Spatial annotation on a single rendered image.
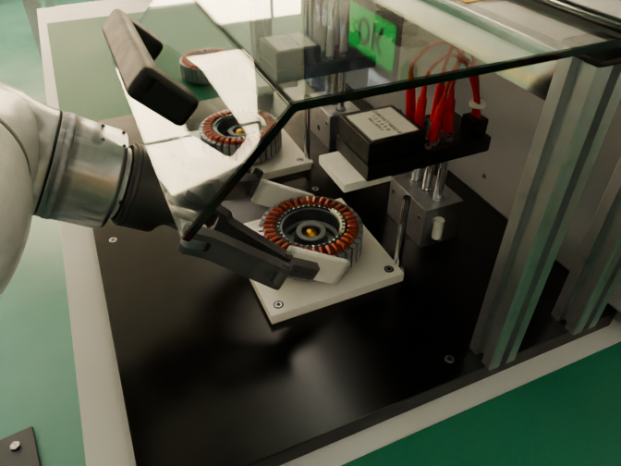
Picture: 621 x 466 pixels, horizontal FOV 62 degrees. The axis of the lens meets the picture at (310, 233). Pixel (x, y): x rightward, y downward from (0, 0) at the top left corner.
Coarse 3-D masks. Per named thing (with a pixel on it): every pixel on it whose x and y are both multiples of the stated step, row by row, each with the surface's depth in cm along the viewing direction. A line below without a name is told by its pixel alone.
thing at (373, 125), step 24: (360, 120) 51; (384, 120) 51; (408, 120) 51; (456, 120) 56; (336, 144) 54; (360, 144) 49; (384, 144) 49; (408, 144) 50; (456, 144) 52; (480, 144) 54; (336, 168) 52; (360, 168) 51; (384, 168) 50; (408, 168) 51; (432, 168) 57
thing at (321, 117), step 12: (312, 108) 78; (324, 108) 75; (336, 108) 75; (348, 108) 75; (312, 120) 79; (324, 120) 75; (336, 120) 74; (324, 132) 76; (336, 132) 75; (324, 144) 77
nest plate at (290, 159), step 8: (288, 136) 77; (288, 144) 75; (296, 144) 75; (280, 152) 74; (288, 152) 74; (296, 152) 74; (272, 160) 72; (280, 160) 72; (288, 160) 72; (296, 160) 72; (304, 160) 72; (264, 168) 70; (272, 168) 70; (280, 168) 70; (288, 168) 71; (296, 168) 71; (304, 168) 72; (264, 176) 70; (272, 176) 70; (280, 176) 71
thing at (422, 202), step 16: (400, 176) 61; (400, 192) 60; (416, 192) 59; (432, 192) 59; (448, 192) 59; (400, 208) 61; (416, 208) 58; (432, 208) 56; (448, 208) 57; (416, 224) 59; (448, 224) 59; (416, 240) 60
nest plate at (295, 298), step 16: (256, 224) 61; (368, 240) 59; (368, 256) 57; (384, 256) 57; (352, 272) 55; (368, 272) 55; (384, 272) 55; (400, 272) 55; (256, 288) 53; (272, 288) 53; (288, 288) 53; (304, 288) 53; (320, 288) 53; (336, 288) 53; (352, 288) 53; (368, 288) 54; (272, 304) 51; (288, 304) 51; (304, 304) 51; (320, 304) 52; (272, 320) 50
